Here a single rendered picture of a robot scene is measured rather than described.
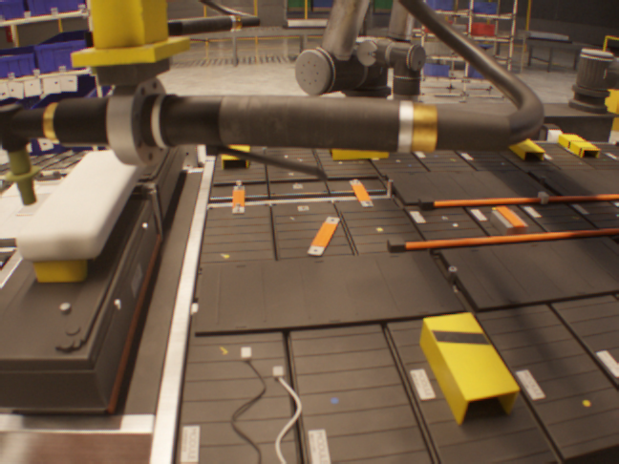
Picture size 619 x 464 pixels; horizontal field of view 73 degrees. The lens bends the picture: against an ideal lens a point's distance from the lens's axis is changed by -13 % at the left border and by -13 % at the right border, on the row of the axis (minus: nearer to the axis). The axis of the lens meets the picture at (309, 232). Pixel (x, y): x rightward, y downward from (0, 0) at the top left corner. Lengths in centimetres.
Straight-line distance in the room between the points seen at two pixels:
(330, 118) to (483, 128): 13
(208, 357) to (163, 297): 19
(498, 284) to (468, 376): 28
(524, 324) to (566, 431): 21
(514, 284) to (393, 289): 21
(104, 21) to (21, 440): 51
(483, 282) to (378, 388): 30
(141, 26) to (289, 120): 15
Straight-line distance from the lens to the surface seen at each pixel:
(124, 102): 43
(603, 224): 118
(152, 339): 73
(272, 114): 40
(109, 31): 43
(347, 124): 39
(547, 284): 86
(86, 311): 61
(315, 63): 193
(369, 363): 64
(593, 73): 304
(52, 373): 58
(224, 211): 106
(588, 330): 80
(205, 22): 137
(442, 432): 58
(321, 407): 59
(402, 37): 203
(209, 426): 58
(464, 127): 40
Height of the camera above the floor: 145
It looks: 28 degrees down
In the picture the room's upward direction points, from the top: straight up
